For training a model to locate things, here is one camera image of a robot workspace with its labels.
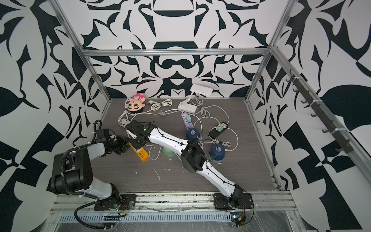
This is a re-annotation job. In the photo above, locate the blue meat grinder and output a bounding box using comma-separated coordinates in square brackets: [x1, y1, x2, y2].
[209, 144, 226, 162]
[186, 128, 201, 142]

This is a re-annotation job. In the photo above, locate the green charger plug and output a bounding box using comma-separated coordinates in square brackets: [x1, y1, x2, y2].
[216, 122, 228, 132]

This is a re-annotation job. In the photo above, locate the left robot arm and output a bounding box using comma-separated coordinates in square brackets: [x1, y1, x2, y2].
[49, 119, 129, 230]

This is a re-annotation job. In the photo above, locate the teal charger plug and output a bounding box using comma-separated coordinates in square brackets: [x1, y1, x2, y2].
[185, 114, 192, 123]

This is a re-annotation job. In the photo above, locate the cartoon head toy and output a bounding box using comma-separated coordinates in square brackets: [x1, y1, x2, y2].
[126, 93, 146, 114]

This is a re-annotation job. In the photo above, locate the purple power strip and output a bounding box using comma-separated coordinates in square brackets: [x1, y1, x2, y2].
[181, 113, 194, 130]

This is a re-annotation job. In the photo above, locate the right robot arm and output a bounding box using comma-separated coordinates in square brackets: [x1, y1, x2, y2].
[121, 120, 254, 210]

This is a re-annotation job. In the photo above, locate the black power strip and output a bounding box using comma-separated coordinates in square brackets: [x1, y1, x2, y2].
[209, 122, 229, 139]

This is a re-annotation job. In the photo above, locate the wall hook rack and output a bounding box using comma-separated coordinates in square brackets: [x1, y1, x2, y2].
[287, 69, 354, 154]

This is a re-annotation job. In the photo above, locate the white desk lamp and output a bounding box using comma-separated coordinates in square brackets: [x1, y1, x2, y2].
[178, 84, 213, 114]

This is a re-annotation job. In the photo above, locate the coiled white power cable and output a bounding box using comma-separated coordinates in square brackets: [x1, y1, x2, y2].
[147, 98, 173, 112]

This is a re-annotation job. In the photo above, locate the green meat grinder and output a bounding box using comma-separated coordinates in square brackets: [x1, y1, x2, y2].
[162, 147, 176, 157]

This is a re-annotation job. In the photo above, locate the yellow power strip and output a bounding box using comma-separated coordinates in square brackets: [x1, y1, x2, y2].
[129, 143, 149, 162]

